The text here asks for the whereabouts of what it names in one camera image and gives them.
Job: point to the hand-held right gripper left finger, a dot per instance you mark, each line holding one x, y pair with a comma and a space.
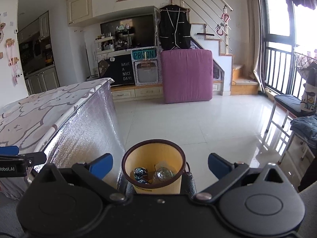
101, 165

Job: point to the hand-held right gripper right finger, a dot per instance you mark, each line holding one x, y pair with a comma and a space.
219, 166

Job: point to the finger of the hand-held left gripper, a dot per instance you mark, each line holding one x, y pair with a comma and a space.
8, 150
32, 159

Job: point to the blue patterned packet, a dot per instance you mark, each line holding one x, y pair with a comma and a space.
140, 174

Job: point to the yellow plastic waste bin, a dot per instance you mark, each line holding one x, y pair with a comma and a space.
151, 153

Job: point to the clear printed plastic bag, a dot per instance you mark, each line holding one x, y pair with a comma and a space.
163, 174

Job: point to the silver foil table skirt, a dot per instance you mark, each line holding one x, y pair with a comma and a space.
86, 133

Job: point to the cream lower kitchen cabinet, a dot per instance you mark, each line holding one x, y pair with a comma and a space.
42, 79

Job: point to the cream kitchen cabinet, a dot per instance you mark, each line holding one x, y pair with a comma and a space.
44, 24
42, 79

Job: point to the cream low drawer cabinet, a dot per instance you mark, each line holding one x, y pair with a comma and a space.
133, 93

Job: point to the wooden staircase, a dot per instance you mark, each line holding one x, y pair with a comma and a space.
242, 81

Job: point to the blue denim cloth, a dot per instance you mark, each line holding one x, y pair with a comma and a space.
304, 129

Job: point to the white chair dark cushion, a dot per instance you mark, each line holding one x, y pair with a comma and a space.
287, 100

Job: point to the pink folded mattress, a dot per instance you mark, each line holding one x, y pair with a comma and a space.
187, 76

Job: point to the black letter board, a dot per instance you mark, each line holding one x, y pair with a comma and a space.
121, 72

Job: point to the cartoon print tote bag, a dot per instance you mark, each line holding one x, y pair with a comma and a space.
308, 99

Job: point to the teal sign plate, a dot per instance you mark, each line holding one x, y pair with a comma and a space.
144, 54

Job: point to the rack with bottles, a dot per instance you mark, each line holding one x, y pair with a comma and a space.
106, 44

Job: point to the metal stair railing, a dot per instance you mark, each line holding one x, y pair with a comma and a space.
226, 39

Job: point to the cream upper kitchen cabinet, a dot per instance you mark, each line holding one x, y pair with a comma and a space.
44, 24

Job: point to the pink hanging hook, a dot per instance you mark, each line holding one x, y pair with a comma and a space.
225, 16
220, 29

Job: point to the beige curtain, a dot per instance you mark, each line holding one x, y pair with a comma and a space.
255, 29

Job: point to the black vest white trim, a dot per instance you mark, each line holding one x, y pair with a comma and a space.
173, 29

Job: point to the black framed balcony window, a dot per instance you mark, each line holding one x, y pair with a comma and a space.
266, 17

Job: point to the white metal frame chair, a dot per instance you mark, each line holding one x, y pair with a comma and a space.
287, 148

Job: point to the cream wall cupboard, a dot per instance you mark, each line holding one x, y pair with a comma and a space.
79, 7

